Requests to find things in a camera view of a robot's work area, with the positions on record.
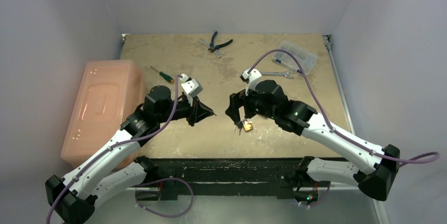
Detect blue black pliers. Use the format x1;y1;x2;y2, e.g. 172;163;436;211
208;31;234;53

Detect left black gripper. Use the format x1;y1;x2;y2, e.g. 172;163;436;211
157;94;213;126

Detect small silver wrench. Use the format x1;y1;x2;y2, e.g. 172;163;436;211
198;38;223;58

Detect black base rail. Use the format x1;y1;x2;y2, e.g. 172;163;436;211
136;158;331;201

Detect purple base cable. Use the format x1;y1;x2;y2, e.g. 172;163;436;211
134;176;195;219

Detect clear plastic organizer box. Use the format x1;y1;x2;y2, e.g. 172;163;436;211
272;40;318;75

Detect large silver wrench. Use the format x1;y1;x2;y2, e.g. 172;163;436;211
260;71;294;79

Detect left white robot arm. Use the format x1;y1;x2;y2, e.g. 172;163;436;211
45;79;214;223

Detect pink plastic storage box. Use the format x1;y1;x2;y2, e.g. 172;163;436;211
61;60;147;168

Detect green handled screwdriver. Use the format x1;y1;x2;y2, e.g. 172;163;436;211
150;66;174;83

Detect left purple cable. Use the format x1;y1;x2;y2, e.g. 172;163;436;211
45;74;184;224

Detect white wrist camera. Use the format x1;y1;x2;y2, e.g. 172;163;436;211
180;73;203;98
240;69;262;96

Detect aluminium frame rail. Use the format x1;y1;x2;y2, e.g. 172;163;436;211
322;35;390;224

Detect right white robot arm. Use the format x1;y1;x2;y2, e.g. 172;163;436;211
225;80;400;201

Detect black key bunch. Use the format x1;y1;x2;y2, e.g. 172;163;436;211
234;121;244;135

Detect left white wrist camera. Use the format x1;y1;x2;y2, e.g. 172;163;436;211
180;73;203;98

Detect brass padlock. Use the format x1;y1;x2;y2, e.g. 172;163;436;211
242;119;254;132

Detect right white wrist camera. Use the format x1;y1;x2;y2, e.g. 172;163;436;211
240;69;262;96

